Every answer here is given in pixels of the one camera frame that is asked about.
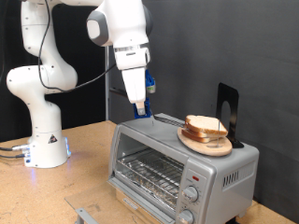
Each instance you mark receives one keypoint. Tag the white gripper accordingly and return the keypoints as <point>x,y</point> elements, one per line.
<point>135,87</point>

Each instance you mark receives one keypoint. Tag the white bread slice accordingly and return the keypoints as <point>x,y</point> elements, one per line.
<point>199,137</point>
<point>194,140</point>
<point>205,123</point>

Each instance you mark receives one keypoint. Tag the glass oven door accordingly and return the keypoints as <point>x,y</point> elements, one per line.
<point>140,200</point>

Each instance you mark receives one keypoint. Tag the blue metal bracket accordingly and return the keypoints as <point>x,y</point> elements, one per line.
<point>85,215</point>

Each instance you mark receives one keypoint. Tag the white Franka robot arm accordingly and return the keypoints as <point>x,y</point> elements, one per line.
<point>46,133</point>

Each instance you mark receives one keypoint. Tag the red oven indicator light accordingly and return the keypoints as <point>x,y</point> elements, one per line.
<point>195,178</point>

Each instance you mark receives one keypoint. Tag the silver oven control knob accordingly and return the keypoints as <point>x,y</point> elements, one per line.
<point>187,216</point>
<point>190,194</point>

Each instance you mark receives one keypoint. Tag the silver toaster oven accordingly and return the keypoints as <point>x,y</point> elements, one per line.
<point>218,193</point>

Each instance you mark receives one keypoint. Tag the vertical metal pole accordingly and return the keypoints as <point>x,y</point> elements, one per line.
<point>107,99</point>

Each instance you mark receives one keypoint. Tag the round wooden plate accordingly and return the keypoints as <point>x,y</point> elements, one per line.
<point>205,149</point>

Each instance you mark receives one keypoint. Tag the thin metal rod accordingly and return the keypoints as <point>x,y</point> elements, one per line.
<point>218,133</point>

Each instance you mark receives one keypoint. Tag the black metal bookend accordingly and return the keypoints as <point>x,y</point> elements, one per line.
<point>232,96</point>

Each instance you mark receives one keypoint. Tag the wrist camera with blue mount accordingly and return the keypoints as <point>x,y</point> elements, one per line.
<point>150,82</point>

